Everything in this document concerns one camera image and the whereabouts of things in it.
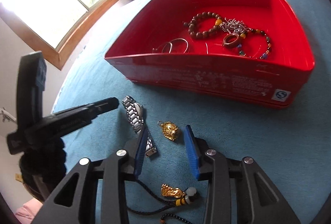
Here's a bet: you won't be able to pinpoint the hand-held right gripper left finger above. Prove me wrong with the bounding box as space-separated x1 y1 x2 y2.
31 127 150 224

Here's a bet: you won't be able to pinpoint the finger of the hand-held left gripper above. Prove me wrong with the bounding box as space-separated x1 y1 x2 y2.
50 97 120 124
16 51 47 134

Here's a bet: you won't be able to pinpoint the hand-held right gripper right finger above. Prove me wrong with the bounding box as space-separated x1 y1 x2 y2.
184 124 302 224

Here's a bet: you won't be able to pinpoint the gold pendant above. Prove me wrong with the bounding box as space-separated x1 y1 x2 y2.
157 121 181 141

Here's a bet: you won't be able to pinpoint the silver metal watch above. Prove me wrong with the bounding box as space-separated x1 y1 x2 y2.
121 96 157 158

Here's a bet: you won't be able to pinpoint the silver bangle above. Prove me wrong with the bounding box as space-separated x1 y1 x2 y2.
169 38 191 54
152 42 174 54

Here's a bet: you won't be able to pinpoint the red tin box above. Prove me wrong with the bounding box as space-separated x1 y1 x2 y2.
104 0 315 110

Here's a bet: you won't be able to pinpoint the brown ring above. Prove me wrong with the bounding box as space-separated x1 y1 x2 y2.
223 33 242 48

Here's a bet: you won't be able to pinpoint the brown wooden bead bracelet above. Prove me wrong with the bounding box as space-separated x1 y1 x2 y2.
183 12 224 39

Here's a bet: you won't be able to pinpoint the multicolour bead bracelet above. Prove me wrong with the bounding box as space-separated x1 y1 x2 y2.
236 29 272 60

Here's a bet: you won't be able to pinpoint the silver chain necklace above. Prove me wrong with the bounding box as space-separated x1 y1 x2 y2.
220 17 252 35

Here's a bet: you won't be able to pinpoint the pink cloth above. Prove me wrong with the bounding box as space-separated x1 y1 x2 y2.
15 198 43 224

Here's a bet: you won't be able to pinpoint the black cord necklace gold charm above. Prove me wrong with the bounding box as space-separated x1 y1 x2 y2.
127 179 199 215

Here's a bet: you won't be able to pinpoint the black bead necklace amber beads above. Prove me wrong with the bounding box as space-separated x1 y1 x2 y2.
160 213 188 224

